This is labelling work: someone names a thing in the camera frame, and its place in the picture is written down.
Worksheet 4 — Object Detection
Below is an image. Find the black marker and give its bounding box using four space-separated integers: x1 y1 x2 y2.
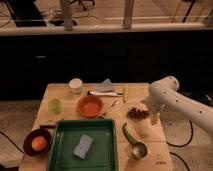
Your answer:
40 125 55 129

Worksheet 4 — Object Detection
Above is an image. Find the green plastic tray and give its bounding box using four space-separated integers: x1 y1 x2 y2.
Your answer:
46 119 118 171

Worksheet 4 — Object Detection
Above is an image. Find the yellow corn cob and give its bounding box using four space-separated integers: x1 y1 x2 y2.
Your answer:
123 85 128 103

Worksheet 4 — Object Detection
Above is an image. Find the grey-blue cloth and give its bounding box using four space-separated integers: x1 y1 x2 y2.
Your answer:
96 79 114 92

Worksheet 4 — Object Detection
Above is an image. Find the white cup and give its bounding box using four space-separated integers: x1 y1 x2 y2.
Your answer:
69 78 83 94

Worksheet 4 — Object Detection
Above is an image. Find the red-orange bowl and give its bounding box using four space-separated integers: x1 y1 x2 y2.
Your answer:
77 95 103 118

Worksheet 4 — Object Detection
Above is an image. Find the orange fruit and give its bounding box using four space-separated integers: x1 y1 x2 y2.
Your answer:
31 136 47 151

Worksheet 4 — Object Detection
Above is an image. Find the black power cable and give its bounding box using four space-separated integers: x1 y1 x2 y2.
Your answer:
165 119 195 148

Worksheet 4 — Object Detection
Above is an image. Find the green plastic cup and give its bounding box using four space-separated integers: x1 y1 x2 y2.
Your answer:
48 99 61 115

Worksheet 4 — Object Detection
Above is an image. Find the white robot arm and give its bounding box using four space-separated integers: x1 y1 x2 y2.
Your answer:
144 76 213 136

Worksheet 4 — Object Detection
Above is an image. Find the dark brown bowl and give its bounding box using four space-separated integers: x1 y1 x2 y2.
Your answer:
23 129 52 156

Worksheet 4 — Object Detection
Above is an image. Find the blue sponge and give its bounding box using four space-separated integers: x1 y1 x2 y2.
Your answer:
73 134 93 159

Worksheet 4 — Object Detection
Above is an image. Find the small wooden-handled utensil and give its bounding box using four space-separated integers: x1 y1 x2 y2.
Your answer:
99 100 119 118

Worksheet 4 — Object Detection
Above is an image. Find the green-handled metal scoop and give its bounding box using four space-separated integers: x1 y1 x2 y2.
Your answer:
122 123 148 159

